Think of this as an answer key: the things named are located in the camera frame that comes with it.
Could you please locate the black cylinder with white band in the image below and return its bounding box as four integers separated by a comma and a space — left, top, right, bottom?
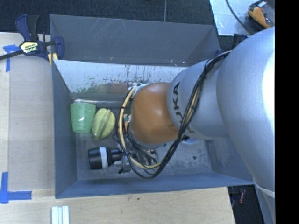
87, 146, 123, 170

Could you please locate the yellow-green toy fruit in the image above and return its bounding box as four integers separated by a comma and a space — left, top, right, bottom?
91, 108, 116, 141

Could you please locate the green cup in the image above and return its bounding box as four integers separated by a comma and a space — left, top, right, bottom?
70, 102, 97, 134

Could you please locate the grey metal bin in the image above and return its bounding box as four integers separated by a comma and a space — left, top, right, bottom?
49, 14, 256, 199

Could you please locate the pale wood board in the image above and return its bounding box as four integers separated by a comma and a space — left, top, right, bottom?
8, 33, 57, 192

